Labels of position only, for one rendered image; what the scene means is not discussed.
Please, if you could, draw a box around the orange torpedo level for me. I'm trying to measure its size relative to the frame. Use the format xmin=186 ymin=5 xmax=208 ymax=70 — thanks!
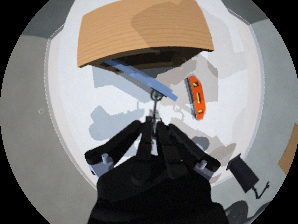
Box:
xmin=186 ymin=76 xmax=206 ymax=120

